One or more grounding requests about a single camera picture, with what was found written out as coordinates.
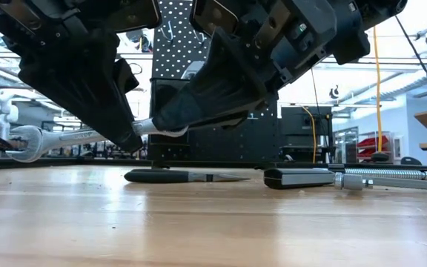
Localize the grey spirit level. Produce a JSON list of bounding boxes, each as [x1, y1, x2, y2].
[[181, 60, 206, 82]]

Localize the black-handled pliers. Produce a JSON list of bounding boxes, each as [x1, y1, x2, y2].
[[123, 168, 251, 185]]

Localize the black round puck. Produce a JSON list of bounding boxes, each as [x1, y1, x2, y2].
[[370, 151, 391, 163]]

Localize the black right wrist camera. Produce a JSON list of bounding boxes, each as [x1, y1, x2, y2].
[[190, 0, 240, 37]]

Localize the black perforated pegboard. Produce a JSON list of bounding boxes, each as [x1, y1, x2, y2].
[[149, 0, 279, 168]]

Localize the black C-clamp with silver screw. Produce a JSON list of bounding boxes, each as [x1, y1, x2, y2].
[[344, 168, 427, 182]]

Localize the red storage bins shelf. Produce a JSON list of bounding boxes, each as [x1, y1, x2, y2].
[[357, 134, 391, 159]]

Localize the thin yellow cable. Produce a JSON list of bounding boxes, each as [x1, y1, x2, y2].
[[300, 105, 317, 164]]

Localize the black chair back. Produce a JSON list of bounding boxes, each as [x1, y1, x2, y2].
[[400, 156, 423, 166]]

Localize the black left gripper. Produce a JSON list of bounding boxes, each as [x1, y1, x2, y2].
[[0, 0, 145, 154]]

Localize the yellow hanging cable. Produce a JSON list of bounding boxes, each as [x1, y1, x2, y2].
[[372, 25, 384, 155]]

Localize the black cabinet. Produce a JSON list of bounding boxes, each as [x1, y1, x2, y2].
[[280, 105, 334, 164]]

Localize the silver combination wrench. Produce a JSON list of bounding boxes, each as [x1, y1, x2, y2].
[[7, 116, 189, 164]]

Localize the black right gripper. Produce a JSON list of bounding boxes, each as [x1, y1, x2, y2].
[[151, 0, 409, 131]]

